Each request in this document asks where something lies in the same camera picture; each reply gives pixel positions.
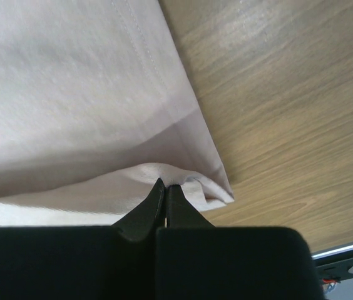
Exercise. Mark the beige t shirt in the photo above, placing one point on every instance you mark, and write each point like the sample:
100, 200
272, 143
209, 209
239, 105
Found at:
95, 106

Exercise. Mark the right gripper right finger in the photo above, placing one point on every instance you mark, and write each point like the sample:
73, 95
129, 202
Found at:
196, 260

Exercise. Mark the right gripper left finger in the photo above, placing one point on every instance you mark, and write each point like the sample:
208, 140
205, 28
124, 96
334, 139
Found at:
84, 262

